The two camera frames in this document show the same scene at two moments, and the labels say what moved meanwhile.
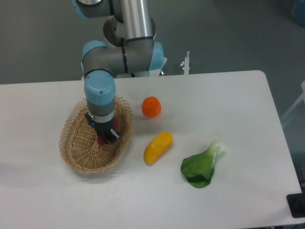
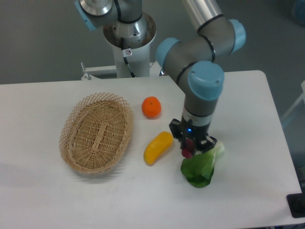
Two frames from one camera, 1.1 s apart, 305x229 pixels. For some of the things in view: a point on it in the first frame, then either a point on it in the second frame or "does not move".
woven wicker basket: (79, 147) does not move
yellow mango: (163, 141) does not move
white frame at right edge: (301, 97) does not move
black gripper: (105, 130) -> (189, 130)
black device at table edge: (296, 203) does not move
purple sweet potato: (102, 140) -> (187, 151)
